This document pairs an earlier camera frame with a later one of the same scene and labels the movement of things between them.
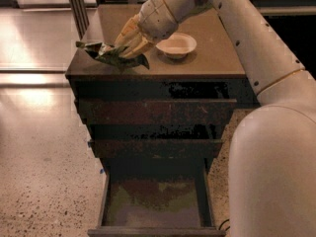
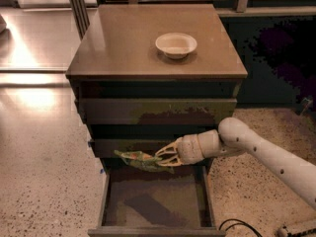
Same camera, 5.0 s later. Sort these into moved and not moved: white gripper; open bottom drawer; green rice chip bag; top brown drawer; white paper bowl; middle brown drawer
Moved: green rice chip bag; white gripper
Not moved: top brown drawer; open bottom drawer; middle brown drawer; white paper bowl
